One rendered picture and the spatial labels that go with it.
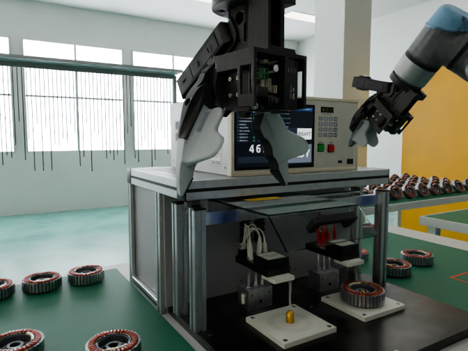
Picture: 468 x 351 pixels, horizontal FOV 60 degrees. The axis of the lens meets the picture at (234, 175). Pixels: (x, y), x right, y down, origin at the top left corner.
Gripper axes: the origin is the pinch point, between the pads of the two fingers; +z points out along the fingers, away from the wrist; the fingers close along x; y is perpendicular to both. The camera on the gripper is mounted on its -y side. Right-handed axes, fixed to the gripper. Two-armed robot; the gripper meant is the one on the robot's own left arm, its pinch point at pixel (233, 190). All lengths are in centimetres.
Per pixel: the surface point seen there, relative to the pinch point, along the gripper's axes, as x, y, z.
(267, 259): 38, -34, 23
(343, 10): 374, -259, -151
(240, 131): 36, -41, -7
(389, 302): 68, -19, 37
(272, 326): 35, -29, 37
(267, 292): 43, -40, 34
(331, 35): 376, -278, -126
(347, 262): 61, -28, 27
